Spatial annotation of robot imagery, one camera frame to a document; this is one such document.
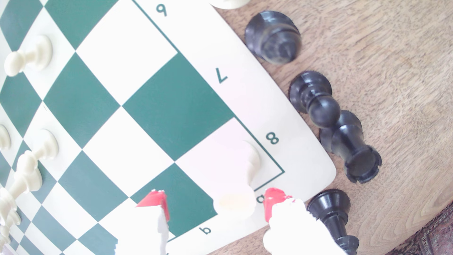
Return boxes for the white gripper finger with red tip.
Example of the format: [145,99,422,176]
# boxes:
[115,190,170,255]
[263,188,347,255]

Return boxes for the white chess rook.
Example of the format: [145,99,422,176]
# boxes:
[212,141,261,219]

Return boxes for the black chess queen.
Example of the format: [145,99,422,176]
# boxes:
[306,189,360,255]

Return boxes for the black chess rook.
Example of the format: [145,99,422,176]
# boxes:
[319,110,382,184]

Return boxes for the large white chess piece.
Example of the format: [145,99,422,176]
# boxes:
[0,166,43,248]

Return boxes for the white chess pawn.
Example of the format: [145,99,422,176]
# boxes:
[16,129,59,174]
[4,35,53,77]
[0,125,11,150]

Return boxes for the green and white chess mat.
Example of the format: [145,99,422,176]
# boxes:
[0,0,337,255]

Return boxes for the black chess pawn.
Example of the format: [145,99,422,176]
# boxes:
[288,71,341,129]

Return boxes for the white chess piece round base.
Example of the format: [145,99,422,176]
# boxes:
[210,0,250,10]

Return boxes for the patterned dark rug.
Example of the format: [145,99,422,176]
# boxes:
[386,202,453,255]

